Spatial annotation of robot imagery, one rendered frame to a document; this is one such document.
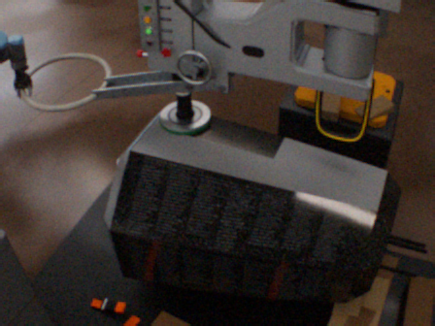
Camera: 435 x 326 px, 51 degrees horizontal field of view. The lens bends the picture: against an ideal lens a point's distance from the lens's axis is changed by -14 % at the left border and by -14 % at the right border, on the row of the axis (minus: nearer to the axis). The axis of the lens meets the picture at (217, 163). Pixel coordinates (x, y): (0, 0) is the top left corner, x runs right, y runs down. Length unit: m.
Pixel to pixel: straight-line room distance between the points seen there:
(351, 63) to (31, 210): 2.21
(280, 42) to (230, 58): 0.21
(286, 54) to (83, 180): 1.89
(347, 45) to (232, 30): 0.41
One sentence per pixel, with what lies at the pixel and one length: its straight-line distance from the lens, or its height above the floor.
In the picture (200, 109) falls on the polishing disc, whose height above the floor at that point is 0.88.
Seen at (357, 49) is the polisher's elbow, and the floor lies 1.40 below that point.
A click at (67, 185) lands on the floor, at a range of 3.30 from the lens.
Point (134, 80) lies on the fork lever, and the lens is 2.31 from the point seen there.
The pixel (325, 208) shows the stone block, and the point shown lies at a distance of 1.91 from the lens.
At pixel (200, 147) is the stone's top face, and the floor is 0.85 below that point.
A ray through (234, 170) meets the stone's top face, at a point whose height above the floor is 0.85.
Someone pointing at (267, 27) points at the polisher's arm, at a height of 1.41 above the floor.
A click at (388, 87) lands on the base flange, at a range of 2.75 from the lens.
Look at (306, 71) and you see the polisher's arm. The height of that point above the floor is 1.26.
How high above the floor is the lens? 2.19
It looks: 42 degrees down
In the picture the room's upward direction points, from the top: 1 degrees counter-clockwise
